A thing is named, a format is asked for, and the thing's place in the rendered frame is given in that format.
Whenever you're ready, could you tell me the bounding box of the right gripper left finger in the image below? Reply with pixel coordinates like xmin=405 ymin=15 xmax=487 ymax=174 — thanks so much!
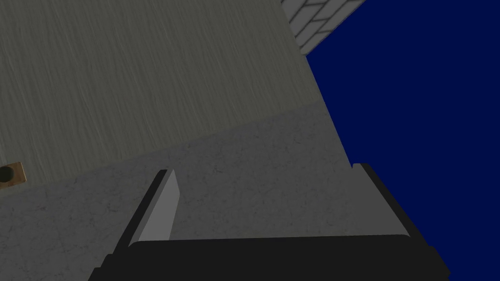
xmin=116 ymin=168 xmax=181 ymax=249

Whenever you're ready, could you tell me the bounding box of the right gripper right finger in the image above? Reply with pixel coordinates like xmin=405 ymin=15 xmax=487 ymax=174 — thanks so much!
xmin=350 ymin=162 xmax=426 ymax=240

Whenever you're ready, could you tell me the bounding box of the grey wooden cupboard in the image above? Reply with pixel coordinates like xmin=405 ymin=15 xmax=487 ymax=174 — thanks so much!
xmin=0 ymin=0 xmax=327 ymax=189

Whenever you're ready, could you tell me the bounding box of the brown square knob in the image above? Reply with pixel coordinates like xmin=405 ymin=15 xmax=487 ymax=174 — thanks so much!
xmin=0 ymin=161 xmax=28 ymax=190

